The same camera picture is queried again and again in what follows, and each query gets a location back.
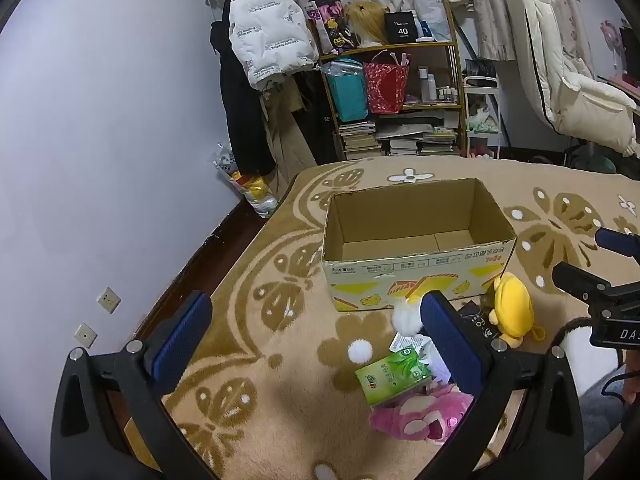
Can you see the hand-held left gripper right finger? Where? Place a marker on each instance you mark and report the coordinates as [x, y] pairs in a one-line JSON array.
[[450, 340]]

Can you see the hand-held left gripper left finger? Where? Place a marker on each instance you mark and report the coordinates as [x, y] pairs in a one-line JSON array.
[[182, 340]]

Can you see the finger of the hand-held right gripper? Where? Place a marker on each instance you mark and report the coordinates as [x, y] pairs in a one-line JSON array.
[[580, 280], [617, 241]]

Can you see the white fluffy plush toy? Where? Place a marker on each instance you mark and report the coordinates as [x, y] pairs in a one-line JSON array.
[[407, 317]]

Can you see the green tissue pack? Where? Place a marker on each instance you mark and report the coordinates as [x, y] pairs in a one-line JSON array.
[[395, 372]]

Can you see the yellow plush toy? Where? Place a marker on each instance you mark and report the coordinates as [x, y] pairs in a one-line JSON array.
[[512, 305]]

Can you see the cardboard box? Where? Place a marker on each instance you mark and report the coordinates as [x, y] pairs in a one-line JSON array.
[[400, 280]]

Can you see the pink plush bear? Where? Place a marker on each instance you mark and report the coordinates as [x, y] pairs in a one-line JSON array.
[[415, 417]]

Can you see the black pouch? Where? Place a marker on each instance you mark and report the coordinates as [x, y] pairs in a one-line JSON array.
[[475, 317]]

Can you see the person's leg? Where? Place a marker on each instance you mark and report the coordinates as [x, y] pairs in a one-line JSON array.
[[600, 420]]

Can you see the beige patterned rug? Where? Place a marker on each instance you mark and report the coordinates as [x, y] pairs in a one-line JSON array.
[[500, 185]]

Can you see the cream padded chair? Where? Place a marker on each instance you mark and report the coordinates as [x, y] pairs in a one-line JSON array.
[[575, 90]]

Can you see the clear plastic bag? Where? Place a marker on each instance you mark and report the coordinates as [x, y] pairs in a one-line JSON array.
[[250, 190]]

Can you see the stack of books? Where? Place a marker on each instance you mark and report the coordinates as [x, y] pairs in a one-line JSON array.
[[357, 140], [417, 140]]

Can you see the pink fan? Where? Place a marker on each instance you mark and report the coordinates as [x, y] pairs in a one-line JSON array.
[[611, 35]]

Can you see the white trolley cart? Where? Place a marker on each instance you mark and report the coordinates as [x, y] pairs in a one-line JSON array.
[[480, 82]]

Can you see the black coat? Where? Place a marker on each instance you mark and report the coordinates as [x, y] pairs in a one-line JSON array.
[[245, 125]]

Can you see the leaning cardboard sheets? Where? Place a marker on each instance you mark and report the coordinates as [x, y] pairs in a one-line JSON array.
[[295, 145]]

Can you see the row of cosmetic bottles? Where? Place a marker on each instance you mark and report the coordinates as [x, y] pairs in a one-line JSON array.
[[430, 85]]

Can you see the red gift bag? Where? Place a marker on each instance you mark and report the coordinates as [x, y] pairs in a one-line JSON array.
[[382, 87]]

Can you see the teal bag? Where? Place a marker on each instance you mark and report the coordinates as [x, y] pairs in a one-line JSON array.
[[347, 95]]

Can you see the wooden shelf unit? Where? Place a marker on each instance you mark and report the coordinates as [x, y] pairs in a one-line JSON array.
[[390, 46]]

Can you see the white paper bag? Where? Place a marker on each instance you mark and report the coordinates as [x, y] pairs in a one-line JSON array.
[[430, 5]]

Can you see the black box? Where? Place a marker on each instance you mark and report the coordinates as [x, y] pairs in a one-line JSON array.
[[400, 27]]

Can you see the white puffer jacket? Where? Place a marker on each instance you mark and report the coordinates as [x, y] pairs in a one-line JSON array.
[[265, 20]]

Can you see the blonde wig on stand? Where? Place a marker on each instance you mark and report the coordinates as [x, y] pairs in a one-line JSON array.
[[367, 20]]

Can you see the pink and black packaged toy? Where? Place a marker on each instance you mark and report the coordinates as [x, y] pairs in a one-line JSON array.
[[330, 15]]

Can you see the wall socket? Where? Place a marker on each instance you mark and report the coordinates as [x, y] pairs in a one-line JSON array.
[[108, 301], [85, 335]]

